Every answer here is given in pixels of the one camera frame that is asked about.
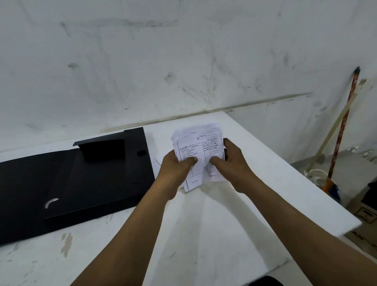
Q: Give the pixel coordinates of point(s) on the person's left hand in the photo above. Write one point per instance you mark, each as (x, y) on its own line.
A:
(173, 175)

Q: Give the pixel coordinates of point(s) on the person's right hand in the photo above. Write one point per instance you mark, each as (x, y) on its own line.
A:
(235, 171)

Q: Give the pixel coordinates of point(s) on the stack of receipts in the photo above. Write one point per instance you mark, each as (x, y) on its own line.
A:
(200, 141)

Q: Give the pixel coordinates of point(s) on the black folder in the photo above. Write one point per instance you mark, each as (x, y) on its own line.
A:
(35, 182)

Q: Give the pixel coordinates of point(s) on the person's right forearm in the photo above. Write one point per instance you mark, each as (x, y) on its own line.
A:
(309, 235)

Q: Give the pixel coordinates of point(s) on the person's left forearm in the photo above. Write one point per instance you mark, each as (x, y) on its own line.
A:
(132, 241)

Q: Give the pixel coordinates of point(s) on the person's black trousers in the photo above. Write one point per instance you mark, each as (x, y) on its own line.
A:
(265, 282)

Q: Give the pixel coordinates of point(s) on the white bucket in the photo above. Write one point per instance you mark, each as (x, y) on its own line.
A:
(316, 173)

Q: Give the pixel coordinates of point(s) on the pale wooden stick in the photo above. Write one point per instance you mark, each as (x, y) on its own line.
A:
(329, 135)

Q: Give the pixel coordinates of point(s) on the cardboard box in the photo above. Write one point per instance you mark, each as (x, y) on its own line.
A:
(365, 218)

